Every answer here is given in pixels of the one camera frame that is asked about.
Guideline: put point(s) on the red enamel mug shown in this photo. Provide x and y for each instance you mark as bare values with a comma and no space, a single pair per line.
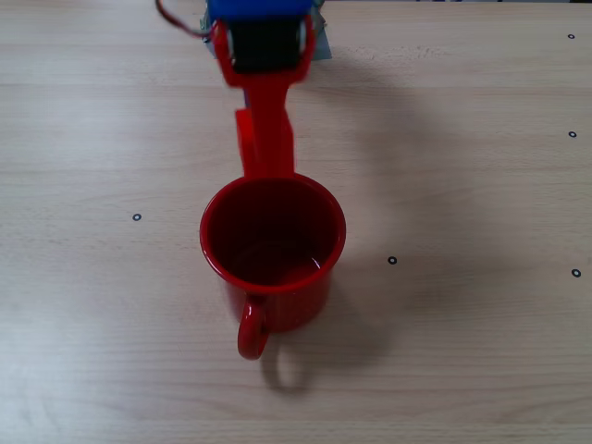
277,305

